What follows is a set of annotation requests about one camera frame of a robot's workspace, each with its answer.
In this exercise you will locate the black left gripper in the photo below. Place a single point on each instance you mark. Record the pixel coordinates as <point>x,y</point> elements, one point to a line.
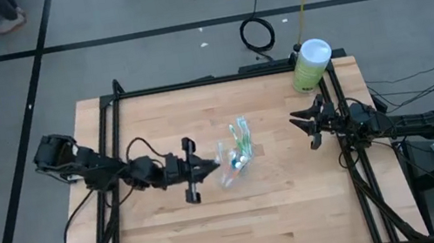
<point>178,169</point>

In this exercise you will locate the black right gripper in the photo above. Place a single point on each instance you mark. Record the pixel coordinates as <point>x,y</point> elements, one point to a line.
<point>325,121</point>

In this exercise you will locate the blue bottle white cap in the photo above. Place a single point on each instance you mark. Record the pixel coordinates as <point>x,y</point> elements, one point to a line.
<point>243,159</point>
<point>236,165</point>

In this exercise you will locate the green toothbrush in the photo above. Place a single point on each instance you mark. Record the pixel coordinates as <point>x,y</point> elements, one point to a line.
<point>241,133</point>
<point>234,134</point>
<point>247,145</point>
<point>246,127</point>

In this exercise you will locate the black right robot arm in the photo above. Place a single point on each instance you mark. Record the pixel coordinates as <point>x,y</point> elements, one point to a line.
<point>412,126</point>

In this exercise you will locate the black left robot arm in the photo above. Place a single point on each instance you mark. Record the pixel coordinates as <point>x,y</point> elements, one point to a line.
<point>96,164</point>

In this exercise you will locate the clear acrylic organizer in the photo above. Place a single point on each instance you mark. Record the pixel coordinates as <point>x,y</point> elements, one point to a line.
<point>245,156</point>

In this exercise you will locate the green disinfecting wipes canister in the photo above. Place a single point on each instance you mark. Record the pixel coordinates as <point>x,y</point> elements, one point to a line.
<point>310,66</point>

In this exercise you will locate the person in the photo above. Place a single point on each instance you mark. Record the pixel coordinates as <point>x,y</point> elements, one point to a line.
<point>10,21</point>

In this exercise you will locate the black table frame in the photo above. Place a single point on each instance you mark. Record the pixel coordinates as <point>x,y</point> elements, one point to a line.
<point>111,126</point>

